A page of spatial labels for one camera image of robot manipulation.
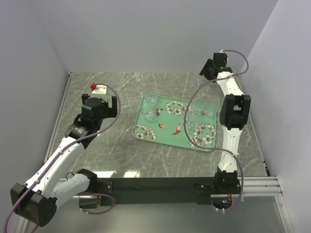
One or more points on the green floral hummingbird tray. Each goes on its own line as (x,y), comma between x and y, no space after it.
(167,127)

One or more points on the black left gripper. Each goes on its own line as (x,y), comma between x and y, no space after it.
(110,112)

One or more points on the clear glass edge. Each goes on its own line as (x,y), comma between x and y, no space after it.
(209,111)

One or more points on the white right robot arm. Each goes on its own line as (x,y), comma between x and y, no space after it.
(233,117)

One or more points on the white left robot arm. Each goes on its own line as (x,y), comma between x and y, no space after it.
(38,199)

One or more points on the black base crossbar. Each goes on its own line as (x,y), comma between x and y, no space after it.
(167,190)

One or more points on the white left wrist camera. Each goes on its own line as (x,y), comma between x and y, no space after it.
(98,91)

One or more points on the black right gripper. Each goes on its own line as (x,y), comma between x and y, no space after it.
(204,70)

